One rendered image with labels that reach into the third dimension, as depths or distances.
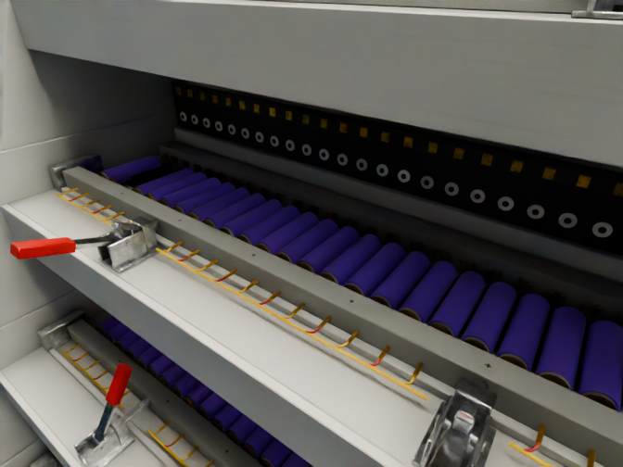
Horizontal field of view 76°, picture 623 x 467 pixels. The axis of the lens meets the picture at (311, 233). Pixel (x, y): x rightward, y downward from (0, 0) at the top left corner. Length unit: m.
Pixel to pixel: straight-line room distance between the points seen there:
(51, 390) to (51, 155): 0.25
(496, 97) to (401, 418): 0.16
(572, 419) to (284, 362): 0.14
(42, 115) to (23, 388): 0.29
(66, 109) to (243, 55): 0.29
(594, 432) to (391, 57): 0.19
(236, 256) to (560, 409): 0.21
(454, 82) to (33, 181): 0.42
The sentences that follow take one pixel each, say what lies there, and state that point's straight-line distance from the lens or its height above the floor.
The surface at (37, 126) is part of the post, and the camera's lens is 0.50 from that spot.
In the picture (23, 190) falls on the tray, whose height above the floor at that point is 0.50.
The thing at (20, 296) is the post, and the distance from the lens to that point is 0.55.
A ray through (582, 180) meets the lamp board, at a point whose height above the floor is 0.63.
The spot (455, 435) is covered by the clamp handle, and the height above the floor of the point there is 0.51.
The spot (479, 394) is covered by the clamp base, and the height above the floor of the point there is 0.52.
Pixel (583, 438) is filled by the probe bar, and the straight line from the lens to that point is 0.24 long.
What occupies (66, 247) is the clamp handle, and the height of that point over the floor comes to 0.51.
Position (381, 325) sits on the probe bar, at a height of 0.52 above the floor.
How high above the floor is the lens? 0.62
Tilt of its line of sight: 14 degrees down
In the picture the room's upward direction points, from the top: 14 degrees clockwise
